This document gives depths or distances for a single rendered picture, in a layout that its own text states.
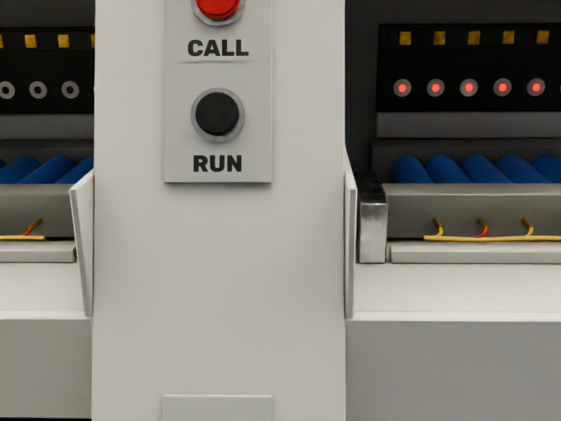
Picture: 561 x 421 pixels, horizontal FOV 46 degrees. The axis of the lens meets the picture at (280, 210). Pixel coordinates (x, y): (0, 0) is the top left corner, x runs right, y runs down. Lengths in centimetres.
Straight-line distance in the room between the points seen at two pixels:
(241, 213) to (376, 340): 7
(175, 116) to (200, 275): 6
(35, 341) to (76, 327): 2
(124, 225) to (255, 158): 6
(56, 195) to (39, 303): 7
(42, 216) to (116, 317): 9
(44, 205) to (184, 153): 10
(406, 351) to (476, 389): 3
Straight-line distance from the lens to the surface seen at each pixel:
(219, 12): 25
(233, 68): 25
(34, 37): 44
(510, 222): 33
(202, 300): 25
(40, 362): 27
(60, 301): 27
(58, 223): 33
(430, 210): 31
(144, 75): 26
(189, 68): 25
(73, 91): 44
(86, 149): 42
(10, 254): 32
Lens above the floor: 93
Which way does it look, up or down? 2 degrees up
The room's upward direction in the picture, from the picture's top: straight up
